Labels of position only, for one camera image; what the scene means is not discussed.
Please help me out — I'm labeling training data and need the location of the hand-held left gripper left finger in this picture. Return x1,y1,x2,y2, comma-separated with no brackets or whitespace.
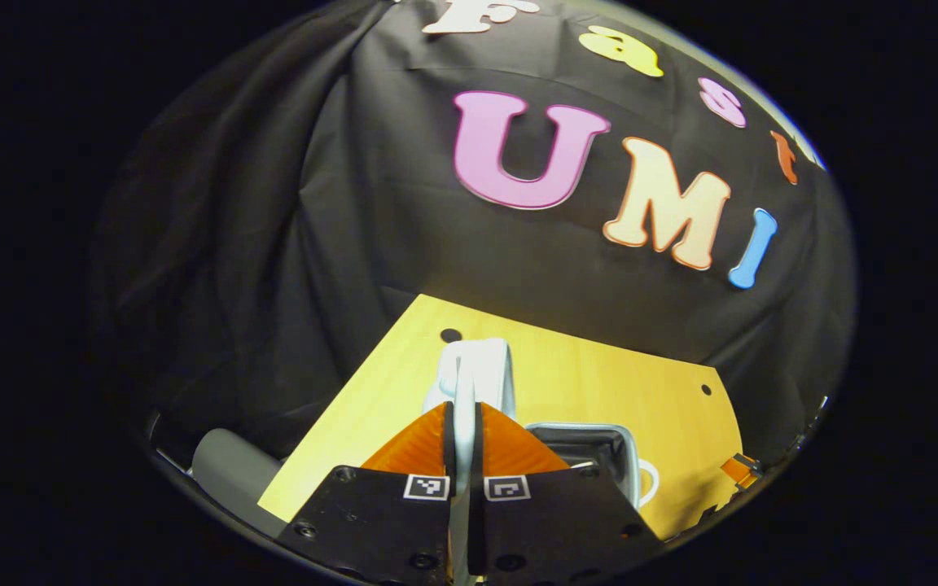
288,401,455,586

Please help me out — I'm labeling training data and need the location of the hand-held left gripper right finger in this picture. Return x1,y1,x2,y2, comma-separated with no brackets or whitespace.
467,401,665,586

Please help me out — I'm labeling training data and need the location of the grey cylinder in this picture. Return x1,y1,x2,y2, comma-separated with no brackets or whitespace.
191,428,284,540

